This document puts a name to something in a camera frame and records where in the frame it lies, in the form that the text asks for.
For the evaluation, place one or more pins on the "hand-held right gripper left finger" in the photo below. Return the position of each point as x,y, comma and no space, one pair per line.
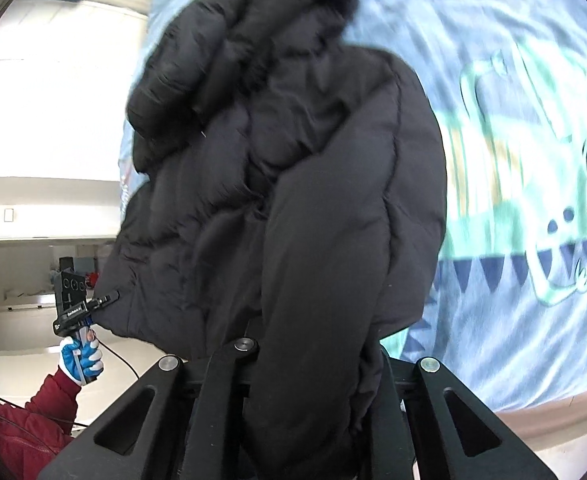
226,375

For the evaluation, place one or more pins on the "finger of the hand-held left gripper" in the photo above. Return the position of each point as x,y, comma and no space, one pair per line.
105,299

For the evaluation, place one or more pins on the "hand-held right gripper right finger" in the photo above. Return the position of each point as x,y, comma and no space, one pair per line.
431,390

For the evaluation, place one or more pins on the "black puffer jacket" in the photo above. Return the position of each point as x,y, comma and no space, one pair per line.
293,200

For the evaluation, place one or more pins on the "person's left forearm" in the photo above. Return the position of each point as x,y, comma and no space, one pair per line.
18,435

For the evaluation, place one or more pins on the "person's left hand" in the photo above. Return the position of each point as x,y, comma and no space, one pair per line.
85,357

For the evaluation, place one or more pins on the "small red object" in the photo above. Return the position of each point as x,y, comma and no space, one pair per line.
94,278

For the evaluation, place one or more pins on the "beige mattress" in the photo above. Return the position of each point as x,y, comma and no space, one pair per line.
553,430

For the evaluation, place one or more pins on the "white wardrobe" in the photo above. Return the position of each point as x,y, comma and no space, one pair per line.
58,90

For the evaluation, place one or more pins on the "light blue printed blanket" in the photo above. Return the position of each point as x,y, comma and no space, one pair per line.
503,150

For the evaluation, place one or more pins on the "white light switch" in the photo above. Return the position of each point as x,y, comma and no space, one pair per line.
8,215

